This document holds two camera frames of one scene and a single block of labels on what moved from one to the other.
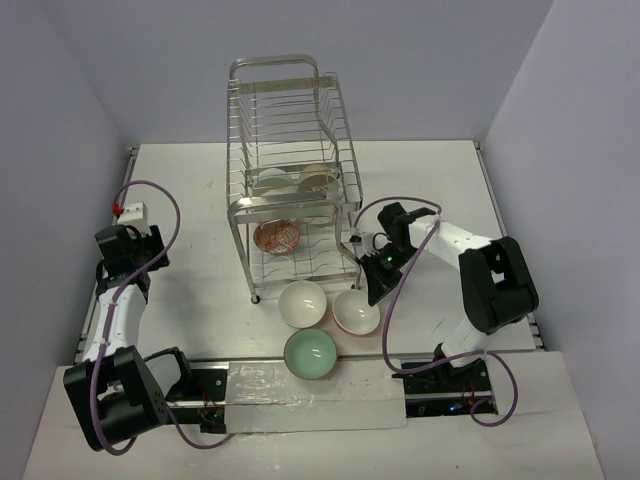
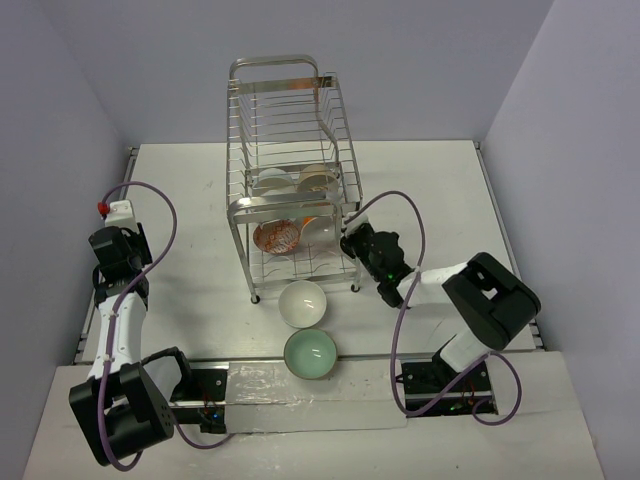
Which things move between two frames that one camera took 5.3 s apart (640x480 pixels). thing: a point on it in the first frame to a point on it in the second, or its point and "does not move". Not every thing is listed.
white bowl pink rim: x=352 y=313 to x=320 y=231
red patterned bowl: x=277 y=236 does not move
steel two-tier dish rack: x=293 y=181 does not move
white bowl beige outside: x=318 y=178 does not move
